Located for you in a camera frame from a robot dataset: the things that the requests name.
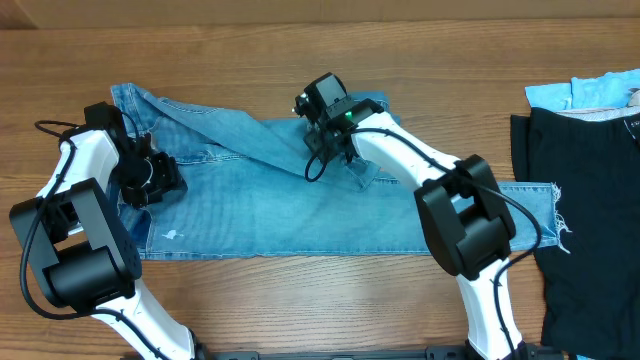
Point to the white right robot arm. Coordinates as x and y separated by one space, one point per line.
465 218

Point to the light blue denim jeans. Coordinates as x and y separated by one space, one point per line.
246 194

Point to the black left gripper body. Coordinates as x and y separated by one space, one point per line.
139 178

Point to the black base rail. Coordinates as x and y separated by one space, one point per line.
430 353

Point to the black folded garment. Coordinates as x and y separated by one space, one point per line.
592 276

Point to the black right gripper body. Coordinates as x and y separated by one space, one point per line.
325 146

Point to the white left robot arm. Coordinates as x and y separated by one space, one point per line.
78 259

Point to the light blue folded cloth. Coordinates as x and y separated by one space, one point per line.
610 96

